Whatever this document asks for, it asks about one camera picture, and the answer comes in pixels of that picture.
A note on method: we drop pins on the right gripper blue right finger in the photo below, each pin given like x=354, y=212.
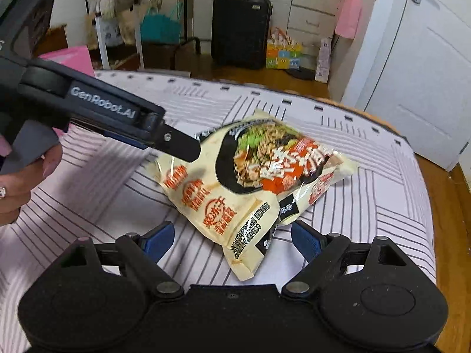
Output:
x=309, y=242

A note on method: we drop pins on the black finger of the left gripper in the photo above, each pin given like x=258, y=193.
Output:
x=171, y=141

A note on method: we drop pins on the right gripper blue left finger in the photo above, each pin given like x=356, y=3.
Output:
x=158, y=241

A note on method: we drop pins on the instant noodle bag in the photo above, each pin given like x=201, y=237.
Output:
x=252, y=176

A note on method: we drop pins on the left hand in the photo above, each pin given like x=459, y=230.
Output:
x=16, y=188

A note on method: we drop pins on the pink storage box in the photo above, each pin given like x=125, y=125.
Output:
x=76, y=58

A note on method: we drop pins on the striped white bed sheet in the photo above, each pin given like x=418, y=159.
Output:
x=102, y=190

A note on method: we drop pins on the white metal clothes rack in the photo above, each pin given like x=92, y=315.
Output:
x=117, y=23

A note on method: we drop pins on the teal shopping bag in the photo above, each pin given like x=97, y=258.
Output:
x=160, y=28

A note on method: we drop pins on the black suitcase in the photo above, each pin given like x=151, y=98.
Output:
x=239, y=32

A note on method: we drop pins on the colourful gift bag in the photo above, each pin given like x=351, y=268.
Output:
x=282, y=51

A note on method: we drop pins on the white plastic packet on floor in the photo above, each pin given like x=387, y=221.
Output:
x=323, y=61

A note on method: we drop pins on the white door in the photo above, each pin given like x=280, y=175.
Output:
x=419, y=81

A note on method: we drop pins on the pink hanging bag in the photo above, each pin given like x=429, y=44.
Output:
x=347, y=18

